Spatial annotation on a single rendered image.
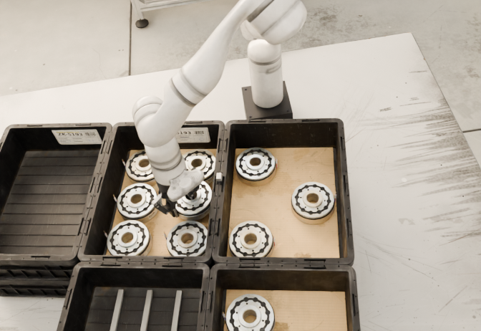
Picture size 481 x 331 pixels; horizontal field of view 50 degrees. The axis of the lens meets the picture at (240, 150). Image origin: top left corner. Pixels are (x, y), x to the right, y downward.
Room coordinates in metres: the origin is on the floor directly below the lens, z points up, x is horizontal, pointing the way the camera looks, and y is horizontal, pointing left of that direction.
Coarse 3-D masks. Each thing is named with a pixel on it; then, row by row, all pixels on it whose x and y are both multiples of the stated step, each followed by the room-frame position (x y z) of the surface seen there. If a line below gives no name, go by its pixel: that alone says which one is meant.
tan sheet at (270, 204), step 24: (288, 168) 0.78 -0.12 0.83; (312, 168) 0.77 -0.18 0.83; (240, 192) 0.73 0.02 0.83; (264, 192) 0.72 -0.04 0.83; (288, 192) 0.71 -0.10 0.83; (240, 216) 0.66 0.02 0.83; (264, 216) 0.65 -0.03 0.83; (288, 216) 0.64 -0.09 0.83; (336, 216) 0.62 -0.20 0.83; (288, 240) 0.58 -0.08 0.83; (312, 240) 0.57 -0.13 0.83; (336, 240) 0.56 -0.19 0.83
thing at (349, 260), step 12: (240, 120) 0.88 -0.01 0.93; (252, 120) 0.88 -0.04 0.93; (264, 120) 0.87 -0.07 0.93; (276, 120) 0.86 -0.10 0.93; (288, 120) 0.86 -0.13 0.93; (300, 120) 0.85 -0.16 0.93; (312, 120) 0.85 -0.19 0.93; (324, 120) 0.84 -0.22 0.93; (336, 120) 0.83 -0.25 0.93; (228, 132) 0.85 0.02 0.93; (228, 144) 0.81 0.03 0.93; (348, 180) 0.65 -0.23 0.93; (348, 192) 0.62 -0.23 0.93; (348, 204) 0.59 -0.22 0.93; (216, 216) 0.61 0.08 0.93; (348, 216) 0.56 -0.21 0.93; (216, 228) 0.58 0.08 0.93; (348, 228) 0.54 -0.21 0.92; (216, 240) 0.55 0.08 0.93; (348, 240) 0.50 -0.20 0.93; (216, 252) 0.52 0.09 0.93; (348, 252) 0.47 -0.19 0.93; (348, 264) 0.45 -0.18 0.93
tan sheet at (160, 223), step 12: (120, 216) 0.72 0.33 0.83; (156, 216) 0.70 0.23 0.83; (168, 216) 0.69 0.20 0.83; (156, 228) 0.67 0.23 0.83; (168, 228) 0.66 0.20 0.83; (156, 240) 0.63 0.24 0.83; (192, 240) 0.62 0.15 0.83; (108, 252) 0.62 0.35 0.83; (156, 252) 0.60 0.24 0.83; (168, 252) 0.59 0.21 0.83
